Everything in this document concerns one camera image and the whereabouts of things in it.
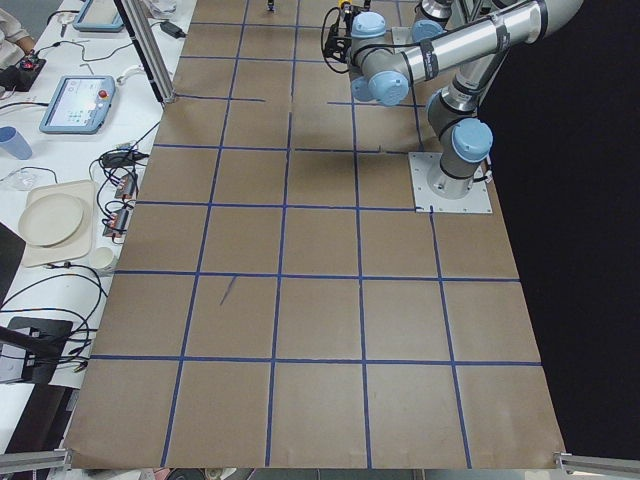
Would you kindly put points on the black power adapter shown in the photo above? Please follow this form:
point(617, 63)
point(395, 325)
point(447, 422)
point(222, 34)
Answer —
point(172, 30)

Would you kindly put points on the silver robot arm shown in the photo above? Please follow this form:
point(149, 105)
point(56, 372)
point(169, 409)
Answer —
point(384, 71)
point(433, 17)

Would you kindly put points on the beige plate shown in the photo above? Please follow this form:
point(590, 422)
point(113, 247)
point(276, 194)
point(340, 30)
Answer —
point(50, 220)

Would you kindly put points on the beige tray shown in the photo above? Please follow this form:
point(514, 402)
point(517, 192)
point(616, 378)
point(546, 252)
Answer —
point(80, 243)

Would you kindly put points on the black camera stand base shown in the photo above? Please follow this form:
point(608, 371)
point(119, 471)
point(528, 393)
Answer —
point(31, 349)

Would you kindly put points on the blue plastic cup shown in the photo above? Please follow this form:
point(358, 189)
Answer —
point(14, 143)

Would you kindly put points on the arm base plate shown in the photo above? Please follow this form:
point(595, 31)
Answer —
point(436, 192)

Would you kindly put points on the blue teach pendant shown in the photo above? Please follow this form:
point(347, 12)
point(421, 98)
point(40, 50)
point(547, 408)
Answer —
point(98, 16)
point(80, 105)

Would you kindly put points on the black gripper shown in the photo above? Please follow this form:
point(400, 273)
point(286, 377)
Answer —
point(341, 46)

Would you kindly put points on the white paper cup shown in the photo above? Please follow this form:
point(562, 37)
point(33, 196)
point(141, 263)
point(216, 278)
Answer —
point(103, 260)

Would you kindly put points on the aluminium frame post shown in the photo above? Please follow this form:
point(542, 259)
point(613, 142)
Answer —
point(142, 37)

